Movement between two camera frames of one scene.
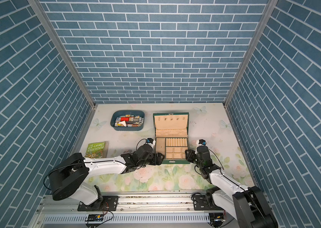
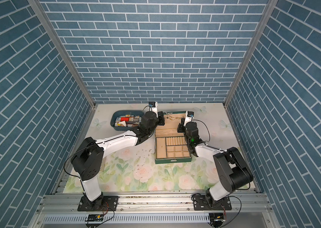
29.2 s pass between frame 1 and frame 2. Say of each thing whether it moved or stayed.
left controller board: stayed
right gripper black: moved
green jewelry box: stayed
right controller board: stayed
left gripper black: moved
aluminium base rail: stayed
